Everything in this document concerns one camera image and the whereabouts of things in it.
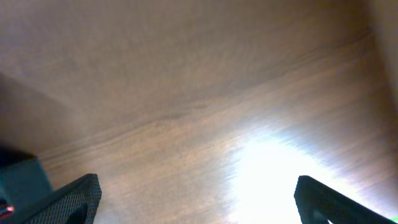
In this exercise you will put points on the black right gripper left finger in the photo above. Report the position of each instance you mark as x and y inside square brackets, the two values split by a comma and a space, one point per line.
[76, 202]

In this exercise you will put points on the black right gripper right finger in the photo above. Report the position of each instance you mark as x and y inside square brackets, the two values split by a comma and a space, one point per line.
[319, 204]

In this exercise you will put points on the black box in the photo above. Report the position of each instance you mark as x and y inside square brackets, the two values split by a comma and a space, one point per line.
[24, 186]

